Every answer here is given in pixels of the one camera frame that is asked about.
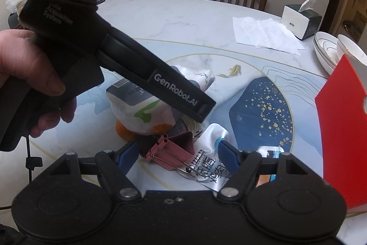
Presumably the chicken sausage white pouch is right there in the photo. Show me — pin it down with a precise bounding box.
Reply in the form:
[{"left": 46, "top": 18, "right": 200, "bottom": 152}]
[{"left": 177, "top": 122, "right": 286, "bottom": 194}]

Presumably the orange tangerine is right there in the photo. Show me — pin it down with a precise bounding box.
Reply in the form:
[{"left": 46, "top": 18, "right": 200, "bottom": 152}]
[{"left": 115, "top": 120, "right": 174, "bottom": 141}]

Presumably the white grey snack bag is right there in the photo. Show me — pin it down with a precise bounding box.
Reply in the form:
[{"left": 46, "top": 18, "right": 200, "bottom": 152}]
[{"left": 106, "top": 65, "right": 215, "bottom": 135}]

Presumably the pink binder clip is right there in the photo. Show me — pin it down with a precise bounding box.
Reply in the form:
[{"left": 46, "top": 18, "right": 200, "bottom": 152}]
[{"left": 139, "top": 131, "right": 208, "bottom": 181}]

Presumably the person left hand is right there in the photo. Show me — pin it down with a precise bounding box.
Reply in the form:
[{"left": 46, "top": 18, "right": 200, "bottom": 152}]
[{"left": 0, "top": 29, "right": 77, "bottom": 138}]

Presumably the red cardboard box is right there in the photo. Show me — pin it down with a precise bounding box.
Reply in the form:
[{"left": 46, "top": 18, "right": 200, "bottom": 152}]
[{"left": 315, "top": 55, "right": 366, "bottom": 213}]

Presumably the white paper napkin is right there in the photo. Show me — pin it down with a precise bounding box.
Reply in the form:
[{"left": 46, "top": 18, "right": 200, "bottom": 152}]
[{"left": 233, "top": 17, "right": 305, "bottom": 55}]

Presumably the white plate stack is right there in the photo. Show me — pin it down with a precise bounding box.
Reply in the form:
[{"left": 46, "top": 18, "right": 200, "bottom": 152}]
[{"left": 314, "top": 32, "right": 340, "bottom": 75}]

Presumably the white bowl gold rim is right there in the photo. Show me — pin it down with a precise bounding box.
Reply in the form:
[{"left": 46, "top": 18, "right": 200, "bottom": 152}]
[{"left": 336, "top": 34, "right": 367, "bottom": 66}]

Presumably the green white tissue box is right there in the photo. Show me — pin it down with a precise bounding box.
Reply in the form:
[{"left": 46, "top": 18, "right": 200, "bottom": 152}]
[{"left": 281, "top": 0, "right": 322, "bottom": 40}]

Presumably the black cable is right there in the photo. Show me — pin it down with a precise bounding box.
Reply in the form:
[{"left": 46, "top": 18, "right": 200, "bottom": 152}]
[{"left": 0, "top": 135, "right": 44, "bottom": 210}]

